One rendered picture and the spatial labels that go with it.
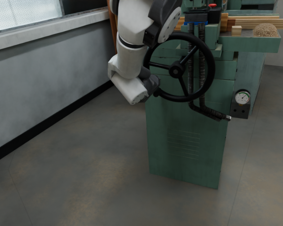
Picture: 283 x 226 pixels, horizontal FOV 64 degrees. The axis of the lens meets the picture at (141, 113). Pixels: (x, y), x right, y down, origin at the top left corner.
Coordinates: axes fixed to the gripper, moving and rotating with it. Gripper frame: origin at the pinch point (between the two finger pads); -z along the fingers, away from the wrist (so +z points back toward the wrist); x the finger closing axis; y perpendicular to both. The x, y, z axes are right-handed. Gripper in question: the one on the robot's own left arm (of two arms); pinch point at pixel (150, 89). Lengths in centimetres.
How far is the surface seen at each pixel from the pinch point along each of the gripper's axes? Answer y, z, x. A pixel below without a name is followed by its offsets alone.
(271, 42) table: -20, -15, 44
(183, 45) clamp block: 3.8, -6.7, 21.8
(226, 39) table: -6.0, -14.7, 34.9
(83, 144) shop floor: 33, -71, -80
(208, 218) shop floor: -60, -41, -34
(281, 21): -16, -26, 57
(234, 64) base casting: -15.1, -20.0, 30.4
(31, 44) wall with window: 114, -53, -46
